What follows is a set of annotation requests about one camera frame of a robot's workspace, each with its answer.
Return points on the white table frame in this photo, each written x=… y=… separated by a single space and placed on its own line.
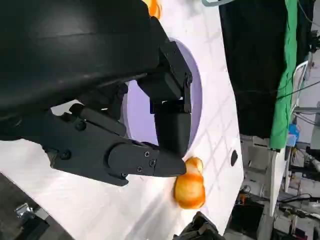
x=271 y=180

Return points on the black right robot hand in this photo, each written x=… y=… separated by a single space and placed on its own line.
x=200 y=228

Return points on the black cloth backdrop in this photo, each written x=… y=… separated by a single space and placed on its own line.
x=255 y=62

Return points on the orange toy bread roll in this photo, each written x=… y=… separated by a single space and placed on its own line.
x=153 y=8
x=190 y=190

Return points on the green cloth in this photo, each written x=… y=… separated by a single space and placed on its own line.
x=282 y=100

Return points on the silver metal clamp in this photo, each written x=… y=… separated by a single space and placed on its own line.
x=24 y=211

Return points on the black box under table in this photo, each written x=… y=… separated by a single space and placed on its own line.
x=30 y=228

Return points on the black oval table grommet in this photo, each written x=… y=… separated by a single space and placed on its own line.
x=234 y=157

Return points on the lilac plate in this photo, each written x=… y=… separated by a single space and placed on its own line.
x=140 y=120

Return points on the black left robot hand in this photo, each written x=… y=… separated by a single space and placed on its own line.
x=75 y=62

